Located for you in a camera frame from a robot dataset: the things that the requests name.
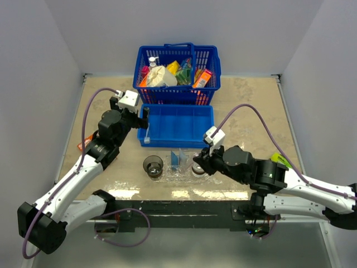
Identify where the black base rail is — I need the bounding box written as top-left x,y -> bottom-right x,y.
100,200 -> 274,232

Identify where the orange scrub package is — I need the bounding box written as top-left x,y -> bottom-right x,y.
139,75 -> 148,88

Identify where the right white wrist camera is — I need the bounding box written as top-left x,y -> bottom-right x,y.
204,126 -> 225,156

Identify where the cream paper bag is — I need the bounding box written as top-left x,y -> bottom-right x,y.
146,66 -> 177,87

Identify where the dark brown banded cup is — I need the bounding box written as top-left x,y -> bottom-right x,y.
143,155 -> 163,181

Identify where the yellow snack packet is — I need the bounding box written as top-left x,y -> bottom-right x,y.
166,60 -> 181,76

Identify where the green sponge package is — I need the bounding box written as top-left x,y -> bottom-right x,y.
175,58 -> 192,85

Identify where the clear blue banded cup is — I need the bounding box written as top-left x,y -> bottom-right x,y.
191,163 -> 207,178

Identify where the green yellow razor package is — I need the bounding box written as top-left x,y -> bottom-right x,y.
271,152 -> 292,169

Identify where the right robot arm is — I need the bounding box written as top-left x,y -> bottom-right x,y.
193,146 -> 356,230

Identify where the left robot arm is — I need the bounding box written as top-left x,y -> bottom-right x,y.
17,91 -> 148,259

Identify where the white orange toothpaste tube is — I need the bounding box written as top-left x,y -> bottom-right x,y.
178,149 -> 188,171

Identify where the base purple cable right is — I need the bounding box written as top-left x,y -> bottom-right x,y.
249,214 -> 278,241

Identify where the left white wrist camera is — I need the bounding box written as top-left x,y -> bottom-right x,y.
115,90 -> 140,113

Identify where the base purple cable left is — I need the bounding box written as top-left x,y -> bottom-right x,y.
94,208 -> 151,247

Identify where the pink toothbrush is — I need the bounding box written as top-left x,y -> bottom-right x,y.
180,163 -> 192,173

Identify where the blue compartment organizer bin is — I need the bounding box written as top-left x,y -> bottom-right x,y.
137,104 -> 214,149

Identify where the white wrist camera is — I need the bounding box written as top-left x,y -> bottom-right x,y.
204,126 -> 225,156
115,90 -> 140,113

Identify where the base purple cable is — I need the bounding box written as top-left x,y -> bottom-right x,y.
94,208 -> 151,247
249,214 -> 278,241

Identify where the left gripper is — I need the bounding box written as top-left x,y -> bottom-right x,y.
110,97 -> 149,147

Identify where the orange box on table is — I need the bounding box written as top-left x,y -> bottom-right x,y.
77,135 -> 93,152

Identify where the clear small textured tray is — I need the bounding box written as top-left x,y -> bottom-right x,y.
161,155 -> 196,183

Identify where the orange white carton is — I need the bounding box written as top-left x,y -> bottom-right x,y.
192,69 -> 213,88

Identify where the blue plastic shopping basket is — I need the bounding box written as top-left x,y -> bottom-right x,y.
133,42 -> 221,105

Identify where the white pump bottle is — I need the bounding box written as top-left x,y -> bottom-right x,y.
148,56 -> 158,70

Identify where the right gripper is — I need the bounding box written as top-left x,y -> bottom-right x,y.
194,141 -> 247,184

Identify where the white-blue toothbrush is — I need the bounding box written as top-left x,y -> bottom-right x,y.
144,124 -> 151,144

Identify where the clear oval textured tray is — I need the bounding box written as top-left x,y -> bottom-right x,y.
144,156 -> 211,184

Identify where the pink box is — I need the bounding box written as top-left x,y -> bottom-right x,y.
141,65 -> 150,79

